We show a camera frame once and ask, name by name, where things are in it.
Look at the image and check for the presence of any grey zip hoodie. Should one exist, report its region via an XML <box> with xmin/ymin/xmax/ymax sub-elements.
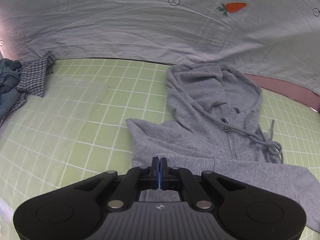
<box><xmin>126</xmin><ymin>63</ymin><xmax>319</xmax><ymax>231</ymax></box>

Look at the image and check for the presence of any grey printed backdrop sheet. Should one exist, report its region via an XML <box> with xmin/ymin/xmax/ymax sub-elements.
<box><xmin>1</xmin><ymin>0</ymin><xmax>319</xmax><ymax>109</ymax></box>

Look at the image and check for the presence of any checkered plaid shirt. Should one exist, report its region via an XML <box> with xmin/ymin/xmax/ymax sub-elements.
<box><xmin>1</xmin><ymin>51</ymin><xmax>55</xmax><ymax>124</ymax></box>

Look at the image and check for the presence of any green grid cutting mat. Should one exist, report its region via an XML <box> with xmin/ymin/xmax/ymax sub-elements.
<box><xmin>1</xmin><ymin>59</ymin><xmax>319</xmax><ymax>239</ymax></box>

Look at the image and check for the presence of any blue denim garment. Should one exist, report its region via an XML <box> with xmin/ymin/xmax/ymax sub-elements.
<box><xmin>1</xmin><ymin>58</ymin><xmax>22</xmax><ymax>118</ymax></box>

